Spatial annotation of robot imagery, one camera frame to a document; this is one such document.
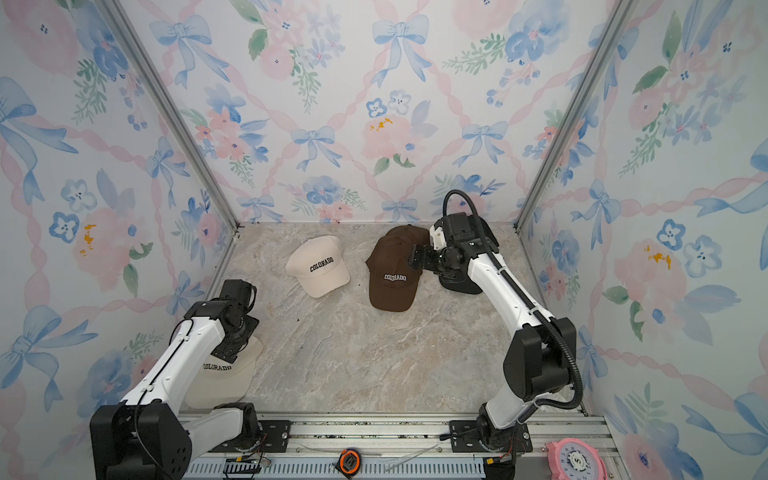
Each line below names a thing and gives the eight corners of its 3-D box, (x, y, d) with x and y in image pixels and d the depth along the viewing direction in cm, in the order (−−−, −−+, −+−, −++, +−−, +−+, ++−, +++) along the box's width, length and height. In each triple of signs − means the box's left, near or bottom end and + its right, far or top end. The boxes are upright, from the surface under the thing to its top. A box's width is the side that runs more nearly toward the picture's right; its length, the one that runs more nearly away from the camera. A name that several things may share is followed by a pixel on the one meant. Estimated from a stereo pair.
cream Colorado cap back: (288, 271, 108) (281, 256, 102) (327, 243, 117) (323, 228, 110) (322, 304, 100) (318, 290, 93) (362, 271, 108) (360, 257, 102)
